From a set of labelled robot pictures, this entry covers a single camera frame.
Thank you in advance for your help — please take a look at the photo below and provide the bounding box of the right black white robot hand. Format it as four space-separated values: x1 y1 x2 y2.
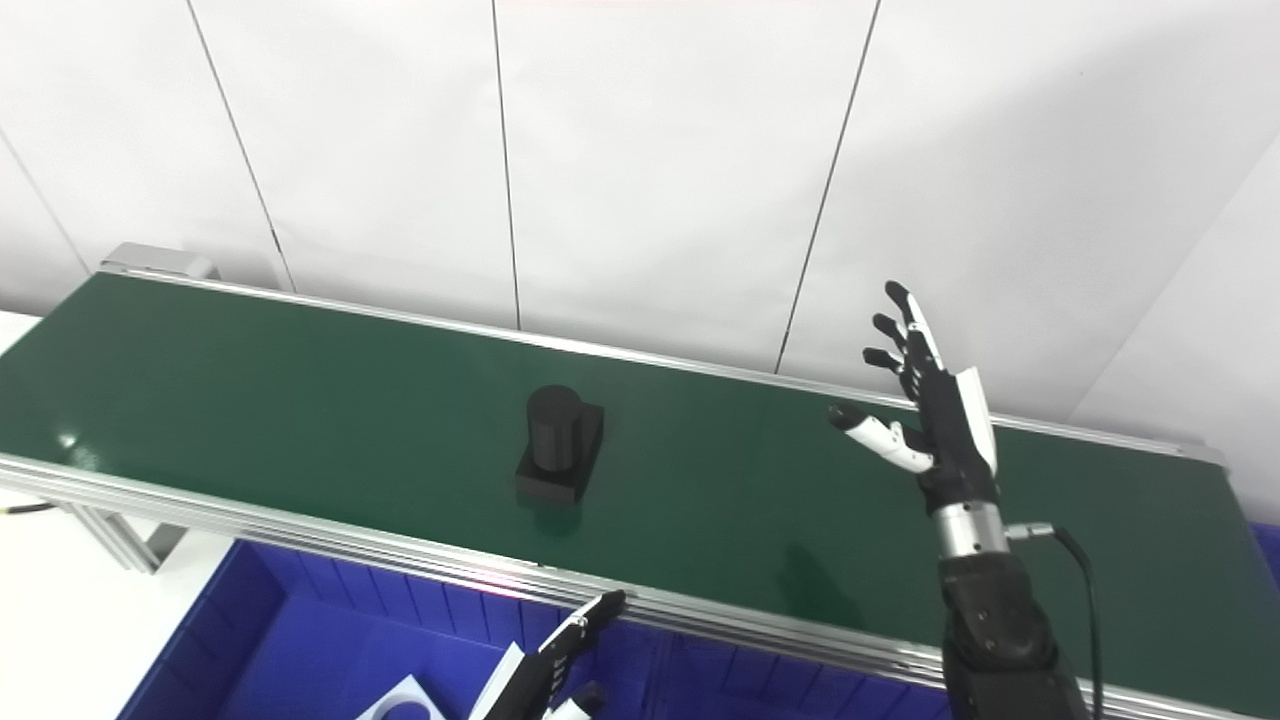
827 281 1001 513

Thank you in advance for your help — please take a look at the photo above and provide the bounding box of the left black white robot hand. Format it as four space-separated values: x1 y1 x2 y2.
470 590 628 720

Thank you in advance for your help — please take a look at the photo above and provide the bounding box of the black cylinder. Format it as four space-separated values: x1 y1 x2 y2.
515 385 606 504

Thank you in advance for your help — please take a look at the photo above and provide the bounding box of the white square part with hole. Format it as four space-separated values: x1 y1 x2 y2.
355 675 448 720

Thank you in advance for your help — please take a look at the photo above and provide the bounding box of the blue plastic bin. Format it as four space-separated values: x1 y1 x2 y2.
118 540 651 720
1245 522 1280 593
640 625 951 720

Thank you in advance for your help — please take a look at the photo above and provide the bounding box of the aluminium conveyor support leg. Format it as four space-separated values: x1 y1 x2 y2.
60 498 191 574

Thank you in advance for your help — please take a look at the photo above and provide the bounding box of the grey conveyor end housing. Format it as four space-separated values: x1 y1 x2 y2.
100 243 221 282

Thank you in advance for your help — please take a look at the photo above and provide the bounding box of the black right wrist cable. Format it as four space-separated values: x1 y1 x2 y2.
1005 521 1107 720

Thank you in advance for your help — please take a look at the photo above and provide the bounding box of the green conveyor belt aluminium frame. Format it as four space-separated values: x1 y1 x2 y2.
0 265 1280 720

